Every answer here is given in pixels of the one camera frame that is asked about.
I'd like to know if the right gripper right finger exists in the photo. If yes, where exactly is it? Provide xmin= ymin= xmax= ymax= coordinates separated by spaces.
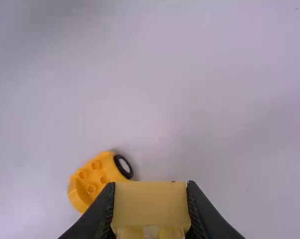
xmin=185 ymin=180 xmax=245 ymax=239

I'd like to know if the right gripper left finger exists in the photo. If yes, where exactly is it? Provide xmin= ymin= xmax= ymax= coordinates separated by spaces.
xmin=57 ymin=182 xmax=116 ymax=239

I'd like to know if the yellow toy car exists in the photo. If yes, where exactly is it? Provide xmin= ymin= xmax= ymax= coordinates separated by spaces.
xmin=67 ymin=150 xmax=192 ymax=239

